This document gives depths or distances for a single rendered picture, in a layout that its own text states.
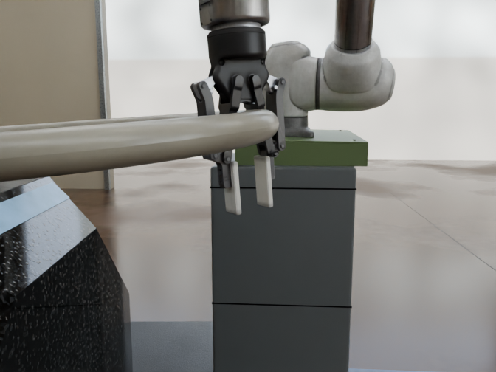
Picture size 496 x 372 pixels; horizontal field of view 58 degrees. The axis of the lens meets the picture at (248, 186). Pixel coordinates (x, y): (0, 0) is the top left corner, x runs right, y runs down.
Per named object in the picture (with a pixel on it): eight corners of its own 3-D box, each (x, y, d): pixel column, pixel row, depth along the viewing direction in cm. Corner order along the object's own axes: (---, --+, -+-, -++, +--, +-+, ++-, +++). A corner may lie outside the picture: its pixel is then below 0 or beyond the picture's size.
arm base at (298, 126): (243, 130, 151) (243, 113, 150) (309, 131, 150) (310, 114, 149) (238, 136, 133) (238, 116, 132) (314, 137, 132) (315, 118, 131)
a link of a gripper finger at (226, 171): (229, 148, 58) (208, 151, 56) (232, 187, 59) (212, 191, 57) (223, 148, 59) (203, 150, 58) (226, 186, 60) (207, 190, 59)
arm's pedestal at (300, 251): (217, 349, 182) (214, 150, 169) (342, 353, 179) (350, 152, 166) (194, 438, 133) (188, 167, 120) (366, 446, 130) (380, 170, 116)
